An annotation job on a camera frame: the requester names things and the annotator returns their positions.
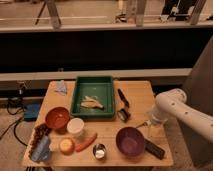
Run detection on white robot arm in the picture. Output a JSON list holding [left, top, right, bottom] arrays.
[[148, 88, 213, 143]]

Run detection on small steel cup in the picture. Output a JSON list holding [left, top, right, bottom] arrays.
[[93, 143, 106, 160]]

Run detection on white paper cup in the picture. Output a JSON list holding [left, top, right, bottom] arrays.
[[67, 118, 85, 137]]

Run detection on black rectangular block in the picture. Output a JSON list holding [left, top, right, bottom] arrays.
[[145, 140, 165, 160]]

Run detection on wooden table board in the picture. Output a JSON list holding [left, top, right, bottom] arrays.
[[22, 81, 173, 168]]

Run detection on purple bowl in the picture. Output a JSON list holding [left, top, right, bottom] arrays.
[[116, 127, 145, 157]]

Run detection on green plastic tray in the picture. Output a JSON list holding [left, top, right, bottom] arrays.
[[71, 76, 115, 120]]

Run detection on banana peel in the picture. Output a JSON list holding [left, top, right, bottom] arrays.
[[81, 96, 104, 109]]

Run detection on orange carrot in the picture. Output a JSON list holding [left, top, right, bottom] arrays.
[[75, 133, 97, 152]]

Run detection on yellow round fruit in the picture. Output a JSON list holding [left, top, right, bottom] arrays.
[[59, 138, 74, 155]]

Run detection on red bowl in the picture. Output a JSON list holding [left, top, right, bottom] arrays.
[[45, 107, 70, 130]]

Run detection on crumpled light blue cloth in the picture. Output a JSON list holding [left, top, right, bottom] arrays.
[[55, 80, 67, 96]]

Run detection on dark red grape bunch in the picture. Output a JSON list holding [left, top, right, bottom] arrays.
[[29, 123, 51, 156]]

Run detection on blue cloth toy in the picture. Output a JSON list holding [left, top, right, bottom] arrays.
[[31, 136, 51, 163]]

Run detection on blue box on floor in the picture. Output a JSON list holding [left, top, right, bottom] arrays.
[[24, 103, 41, 121]]

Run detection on black cables on floor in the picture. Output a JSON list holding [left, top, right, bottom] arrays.
[[0, 96, 28, 148]]

